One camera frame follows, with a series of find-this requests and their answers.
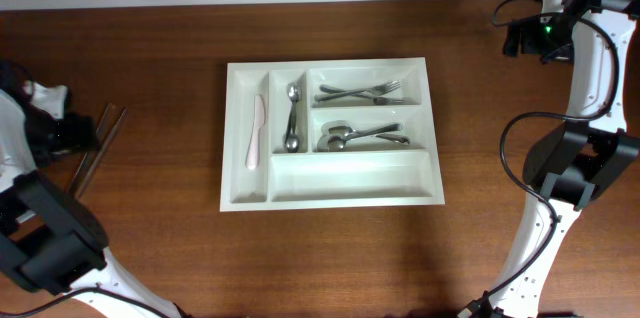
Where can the metal tongs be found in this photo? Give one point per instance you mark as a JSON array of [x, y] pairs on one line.
[[107, 130]]

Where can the large steel spoon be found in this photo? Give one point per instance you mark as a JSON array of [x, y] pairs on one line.
[[392, 136], [338, 136]]

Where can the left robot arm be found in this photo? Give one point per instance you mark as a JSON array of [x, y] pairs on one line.
[[49, 240]]

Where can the white plastic cutlery tray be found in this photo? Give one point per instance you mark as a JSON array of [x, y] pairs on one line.
[[368, 172]]

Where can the small steel teaspoon dark handle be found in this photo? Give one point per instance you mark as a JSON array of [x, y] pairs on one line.
[[291, 140]]

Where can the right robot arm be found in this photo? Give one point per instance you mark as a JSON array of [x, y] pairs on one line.
[[574, 164]]

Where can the pink plastic knife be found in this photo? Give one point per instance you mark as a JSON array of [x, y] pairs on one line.
[[253, 152]]

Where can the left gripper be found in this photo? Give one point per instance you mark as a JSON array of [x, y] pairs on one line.
[[79, 136]]

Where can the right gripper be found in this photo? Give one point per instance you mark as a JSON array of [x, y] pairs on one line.
[[531, 26]]

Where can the steel fork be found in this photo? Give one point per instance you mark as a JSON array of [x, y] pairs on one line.
[[376, 100], [374, 91]]

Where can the small steel teaspoon silver handle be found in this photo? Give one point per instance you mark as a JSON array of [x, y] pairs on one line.
[[294, 95]]

